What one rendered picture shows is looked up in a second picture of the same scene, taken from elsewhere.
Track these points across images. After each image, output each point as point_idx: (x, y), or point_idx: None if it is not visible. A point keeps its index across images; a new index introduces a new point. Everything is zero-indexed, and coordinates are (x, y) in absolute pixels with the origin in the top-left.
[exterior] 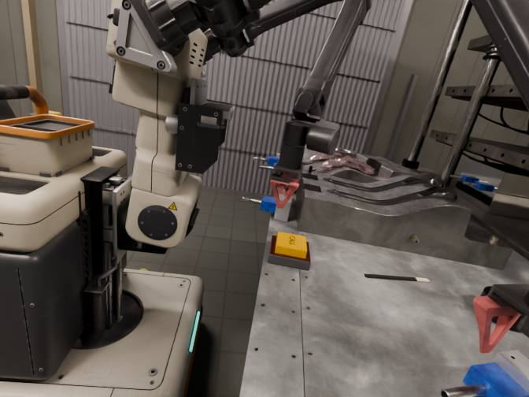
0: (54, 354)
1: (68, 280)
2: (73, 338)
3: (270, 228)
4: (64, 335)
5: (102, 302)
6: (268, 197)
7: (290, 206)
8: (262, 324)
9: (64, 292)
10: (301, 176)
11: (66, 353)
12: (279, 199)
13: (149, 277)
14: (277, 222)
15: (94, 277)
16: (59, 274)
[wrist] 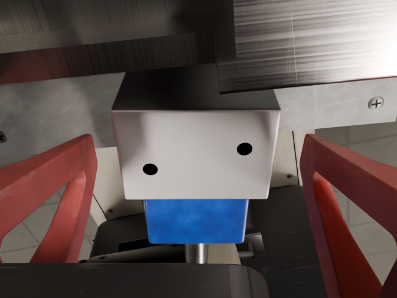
0: (305, 204)
1: (283, 278)
2: (264, 200)
3: (370, 116)
4: (286, 213)
5: (249, 217)
6: (168, 228)
7: (199, 80)
8: None
9: (290, 265)
10: (102, 274)
11: (279, 193)
12: (259, 187)
13: (95, 183)
14: (288, 95)
15: (253, 259)
16: (308, 297)
